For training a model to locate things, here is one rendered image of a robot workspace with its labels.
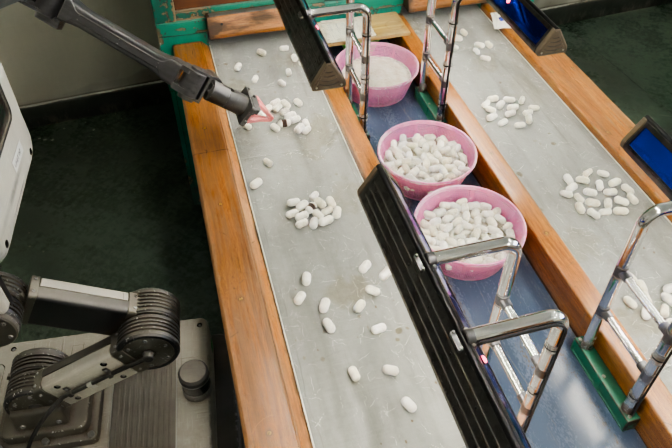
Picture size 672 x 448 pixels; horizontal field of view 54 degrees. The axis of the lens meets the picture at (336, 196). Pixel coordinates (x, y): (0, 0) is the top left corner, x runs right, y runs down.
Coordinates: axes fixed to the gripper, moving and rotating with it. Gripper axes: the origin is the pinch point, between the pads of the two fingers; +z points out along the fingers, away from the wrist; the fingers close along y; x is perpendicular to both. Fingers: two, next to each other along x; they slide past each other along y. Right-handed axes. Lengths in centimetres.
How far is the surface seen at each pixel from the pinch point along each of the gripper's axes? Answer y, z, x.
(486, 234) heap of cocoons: -50, 37, -21
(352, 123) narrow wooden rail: -2.9, 20.4, -11.0
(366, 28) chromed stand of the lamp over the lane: -1.9, 4.8, -35.4
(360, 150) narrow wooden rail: -14.8, 19.3, -10.2
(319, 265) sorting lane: -48.8, 4.9, 4.5
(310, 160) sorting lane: -12.3, 10.6, 0.2
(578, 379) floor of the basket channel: -88, 44, -19
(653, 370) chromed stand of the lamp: -99, 34, -36
